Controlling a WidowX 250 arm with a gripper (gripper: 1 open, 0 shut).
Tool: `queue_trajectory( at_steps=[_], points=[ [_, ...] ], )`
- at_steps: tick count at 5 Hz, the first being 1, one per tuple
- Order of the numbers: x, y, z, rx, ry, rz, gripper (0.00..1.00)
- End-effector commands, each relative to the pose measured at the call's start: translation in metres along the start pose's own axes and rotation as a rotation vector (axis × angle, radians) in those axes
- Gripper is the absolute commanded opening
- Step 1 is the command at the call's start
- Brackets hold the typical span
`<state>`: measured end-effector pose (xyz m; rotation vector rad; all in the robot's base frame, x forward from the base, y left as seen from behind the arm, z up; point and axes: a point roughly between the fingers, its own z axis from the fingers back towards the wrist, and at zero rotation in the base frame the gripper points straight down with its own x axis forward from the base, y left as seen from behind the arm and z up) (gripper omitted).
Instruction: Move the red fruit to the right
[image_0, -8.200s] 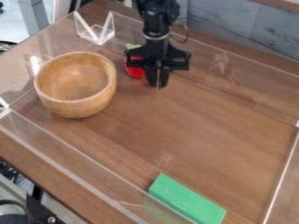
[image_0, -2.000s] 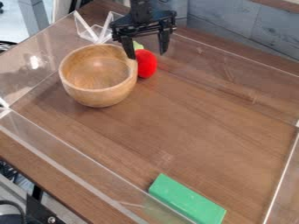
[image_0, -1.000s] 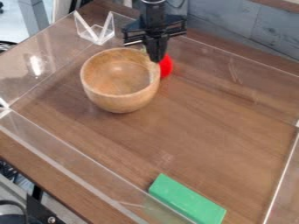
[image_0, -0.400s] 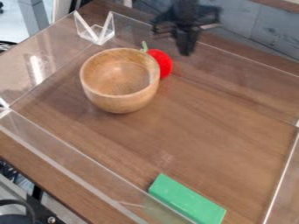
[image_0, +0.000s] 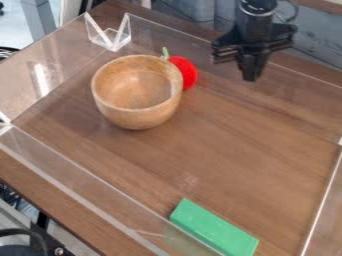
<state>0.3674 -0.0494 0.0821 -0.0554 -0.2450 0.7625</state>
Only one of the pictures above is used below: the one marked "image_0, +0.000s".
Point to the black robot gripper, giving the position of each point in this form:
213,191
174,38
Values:
231,45

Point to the red plush strawberry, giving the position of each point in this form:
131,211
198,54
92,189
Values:
186,67

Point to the wooden bowl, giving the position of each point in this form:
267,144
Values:
137,91

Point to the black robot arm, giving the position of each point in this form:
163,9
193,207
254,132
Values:
254,16

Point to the green rectangular block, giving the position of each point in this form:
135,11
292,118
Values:
218,233

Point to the clear acrylic tray enclosure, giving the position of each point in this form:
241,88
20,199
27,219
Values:
251,149

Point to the black metal table bracket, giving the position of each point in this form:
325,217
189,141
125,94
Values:
56,248

